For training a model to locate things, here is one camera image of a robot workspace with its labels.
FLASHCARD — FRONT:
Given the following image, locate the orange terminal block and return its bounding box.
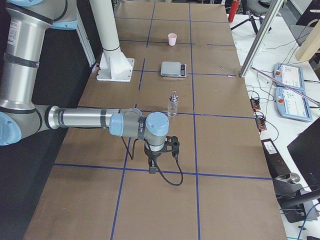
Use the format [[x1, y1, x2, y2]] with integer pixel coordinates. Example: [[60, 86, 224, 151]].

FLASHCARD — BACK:
[[255, 116, 267, 132], [250, 98, 261, 112]]

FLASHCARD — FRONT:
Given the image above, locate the aluminium frame post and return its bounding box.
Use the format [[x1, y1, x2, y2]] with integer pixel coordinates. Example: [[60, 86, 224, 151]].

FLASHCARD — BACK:
[[239, 0, 284, 78]]

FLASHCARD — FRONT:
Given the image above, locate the black monitor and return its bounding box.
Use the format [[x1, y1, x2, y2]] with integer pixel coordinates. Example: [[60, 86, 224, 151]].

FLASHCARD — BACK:
[[287, 118, 320, 187]]

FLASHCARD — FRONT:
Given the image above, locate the clear glass sauce bottle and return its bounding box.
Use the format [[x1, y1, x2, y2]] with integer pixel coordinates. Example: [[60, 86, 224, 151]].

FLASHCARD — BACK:
[[167, 90, 179, 118]]

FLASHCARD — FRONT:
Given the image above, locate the silver digital kitchen scale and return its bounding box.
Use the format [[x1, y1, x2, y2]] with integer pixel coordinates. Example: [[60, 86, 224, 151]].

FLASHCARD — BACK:
[[160, 61, 188, 78]]

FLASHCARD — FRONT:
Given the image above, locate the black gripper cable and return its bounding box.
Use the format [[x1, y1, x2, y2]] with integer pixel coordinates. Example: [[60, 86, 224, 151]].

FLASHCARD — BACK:
[[121, 136, 184, 187]]

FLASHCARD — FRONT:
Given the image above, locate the black clamp stand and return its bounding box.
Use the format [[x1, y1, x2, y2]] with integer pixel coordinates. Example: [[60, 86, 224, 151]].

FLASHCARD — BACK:
[[261, 138, 320, 223]]

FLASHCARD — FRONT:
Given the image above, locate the red fire extinguisher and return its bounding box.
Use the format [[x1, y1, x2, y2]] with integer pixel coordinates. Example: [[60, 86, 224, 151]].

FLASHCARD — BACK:
[[228, 0, 240, 23]]

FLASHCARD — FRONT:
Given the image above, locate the lower orange terminal block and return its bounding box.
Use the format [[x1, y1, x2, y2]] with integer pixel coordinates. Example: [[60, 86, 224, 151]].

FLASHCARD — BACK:
[[255, 116, 267, 132]]

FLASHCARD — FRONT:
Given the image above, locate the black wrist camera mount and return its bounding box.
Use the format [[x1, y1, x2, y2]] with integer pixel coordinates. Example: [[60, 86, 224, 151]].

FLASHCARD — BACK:
[[163, 136, 180, 158]]

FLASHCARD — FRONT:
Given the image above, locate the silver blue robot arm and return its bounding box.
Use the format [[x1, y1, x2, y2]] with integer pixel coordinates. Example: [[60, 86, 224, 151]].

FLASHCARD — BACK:
[[0, 0, 169, 174]]

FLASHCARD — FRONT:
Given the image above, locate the teach pendant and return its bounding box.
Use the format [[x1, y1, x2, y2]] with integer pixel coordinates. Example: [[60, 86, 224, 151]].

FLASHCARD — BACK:
[[275, 87, 313, 122], [273, 62, 305, 91]]

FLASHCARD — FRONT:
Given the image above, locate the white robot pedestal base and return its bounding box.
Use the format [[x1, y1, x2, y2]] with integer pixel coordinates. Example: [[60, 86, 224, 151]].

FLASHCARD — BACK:
[[90, 0, 135, 82]]

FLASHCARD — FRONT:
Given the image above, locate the upper orange terminal block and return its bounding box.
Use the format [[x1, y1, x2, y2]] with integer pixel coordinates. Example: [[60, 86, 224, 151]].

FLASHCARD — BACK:
[[250, 98, 261, 112]]

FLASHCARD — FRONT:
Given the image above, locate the wooden board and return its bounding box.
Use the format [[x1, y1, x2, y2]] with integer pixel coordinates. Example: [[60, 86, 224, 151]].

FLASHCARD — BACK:
[[295, 21, 320, 62]]

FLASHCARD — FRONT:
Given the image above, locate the lower teach pendant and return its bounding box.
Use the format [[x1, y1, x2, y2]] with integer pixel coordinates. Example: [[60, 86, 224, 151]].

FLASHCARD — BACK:
[[275, 87, 313, 122]]

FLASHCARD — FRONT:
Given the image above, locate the upper teach pendant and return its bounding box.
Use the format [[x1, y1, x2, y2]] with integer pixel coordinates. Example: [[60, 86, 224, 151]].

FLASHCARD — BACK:
[[273, 62, 305, 91]]

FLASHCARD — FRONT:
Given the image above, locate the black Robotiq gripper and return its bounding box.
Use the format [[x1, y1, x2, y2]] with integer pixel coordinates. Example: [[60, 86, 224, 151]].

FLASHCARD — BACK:
[[144, 146, 162, 174]]

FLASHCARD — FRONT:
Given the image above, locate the black camera tripod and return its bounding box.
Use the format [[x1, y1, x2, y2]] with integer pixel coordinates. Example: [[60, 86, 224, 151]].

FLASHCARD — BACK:
[[230, 11, 264, 35]]

